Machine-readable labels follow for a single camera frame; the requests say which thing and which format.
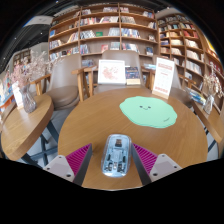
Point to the small white table sign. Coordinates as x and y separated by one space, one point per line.
17 95

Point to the transparent computer mouse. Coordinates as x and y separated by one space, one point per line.
116 156

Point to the distant wooden bookshelf unit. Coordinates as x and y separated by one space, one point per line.
21 57

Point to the white framed floral picture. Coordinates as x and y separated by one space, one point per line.
111 71

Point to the glass vase with dried flowers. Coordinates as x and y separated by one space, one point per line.
209 104

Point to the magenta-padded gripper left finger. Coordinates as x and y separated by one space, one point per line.
78 160

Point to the white sign on wooden stand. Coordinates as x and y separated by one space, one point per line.
163 76

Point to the green blob-shaped mouse pad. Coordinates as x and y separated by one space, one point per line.
148 111

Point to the stack of colourful books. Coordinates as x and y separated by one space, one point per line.
196 96

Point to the round wooden side table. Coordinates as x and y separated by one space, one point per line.
23 128
210 123

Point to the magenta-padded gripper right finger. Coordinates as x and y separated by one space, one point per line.
145 159

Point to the wide wooden bookshelf unit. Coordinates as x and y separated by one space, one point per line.
100 33

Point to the dark-covered book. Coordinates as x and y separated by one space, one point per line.
132 75

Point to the brown padded wooden armchair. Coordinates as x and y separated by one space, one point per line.
180 95
120 55
63 86

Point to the angled wooden bookshelf unit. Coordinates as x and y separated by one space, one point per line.
183 43

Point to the white hanging ceiling panel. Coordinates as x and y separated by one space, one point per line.
38 20

